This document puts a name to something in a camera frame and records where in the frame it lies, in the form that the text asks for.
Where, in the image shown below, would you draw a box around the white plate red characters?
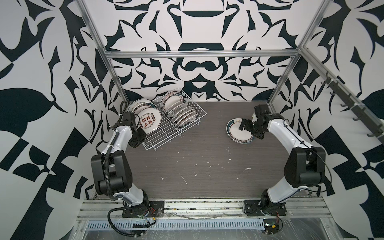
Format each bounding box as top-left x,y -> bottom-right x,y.
133,107 -> 162,135

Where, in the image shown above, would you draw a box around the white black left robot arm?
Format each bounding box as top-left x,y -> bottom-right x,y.
91,101 -> 150,211

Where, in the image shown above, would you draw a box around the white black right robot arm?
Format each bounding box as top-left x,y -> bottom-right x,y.
239,105 -> 328,216

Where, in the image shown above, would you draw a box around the green red rimmed plate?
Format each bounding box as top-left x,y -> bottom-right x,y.
226,118 -> 255,144

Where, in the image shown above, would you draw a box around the green cloud pattern plate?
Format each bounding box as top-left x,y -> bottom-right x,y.
161,91 -> 184,115

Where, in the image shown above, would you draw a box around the black corrugated cable conduit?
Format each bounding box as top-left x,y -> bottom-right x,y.
107,143 -> 151,238

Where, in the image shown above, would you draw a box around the white wire dish rack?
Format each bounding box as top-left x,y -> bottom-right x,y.
143,89 -> 207,150

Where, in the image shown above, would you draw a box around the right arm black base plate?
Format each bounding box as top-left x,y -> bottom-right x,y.
243,200 -> 287,217

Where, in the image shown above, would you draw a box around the aluminium cage frame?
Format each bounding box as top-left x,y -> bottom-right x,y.
74,0 -> 384,142

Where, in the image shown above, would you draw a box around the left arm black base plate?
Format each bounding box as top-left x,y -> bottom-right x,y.
122,201 -> 165,218

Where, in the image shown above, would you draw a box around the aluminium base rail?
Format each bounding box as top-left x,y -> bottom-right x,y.
77,197 -> 332,220

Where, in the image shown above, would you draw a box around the white slotted cable duct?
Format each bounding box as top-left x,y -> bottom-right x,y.
86,219 -> 265,231

